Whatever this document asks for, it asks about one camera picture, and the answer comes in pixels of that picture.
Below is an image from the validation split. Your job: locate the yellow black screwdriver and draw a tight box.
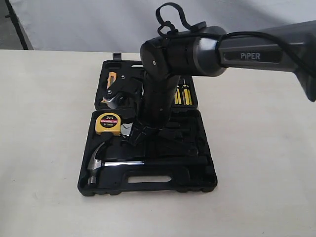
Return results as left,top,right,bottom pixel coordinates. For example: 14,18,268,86
174,86,182,105
181,79,193,105

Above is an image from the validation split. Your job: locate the orange utility knife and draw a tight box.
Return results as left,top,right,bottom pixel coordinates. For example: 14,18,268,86
99,72,118,107

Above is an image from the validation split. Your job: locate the adjustable wrench with black handle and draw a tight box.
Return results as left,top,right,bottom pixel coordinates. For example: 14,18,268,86
120,123,133,137

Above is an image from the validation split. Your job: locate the claw hammer with black grip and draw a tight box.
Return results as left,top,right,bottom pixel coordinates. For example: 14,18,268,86
87,142,208,185

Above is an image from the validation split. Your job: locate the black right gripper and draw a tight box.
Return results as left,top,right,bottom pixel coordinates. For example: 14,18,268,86
128,76,198,156

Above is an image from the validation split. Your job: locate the black plastic tool case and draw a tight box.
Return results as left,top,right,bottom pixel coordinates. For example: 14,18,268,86
78,53,217,197

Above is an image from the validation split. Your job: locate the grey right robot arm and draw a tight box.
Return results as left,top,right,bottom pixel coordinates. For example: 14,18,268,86
128,21,316,145

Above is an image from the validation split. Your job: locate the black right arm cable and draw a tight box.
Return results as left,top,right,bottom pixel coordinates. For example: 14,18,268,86
155,2,316,79

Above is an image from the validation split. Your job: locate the yellow tape measure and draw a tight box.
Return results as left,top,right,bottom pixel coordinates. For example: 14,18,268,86
95,113,121,136

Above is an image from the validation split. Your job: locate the black stand pole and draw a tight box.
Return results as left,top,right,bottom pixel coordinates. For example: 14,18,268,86
4,0,33,50

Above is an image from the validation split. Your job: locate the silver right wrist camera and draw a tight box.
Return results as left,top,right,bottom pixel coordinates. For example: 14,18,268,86
101,72,132,109

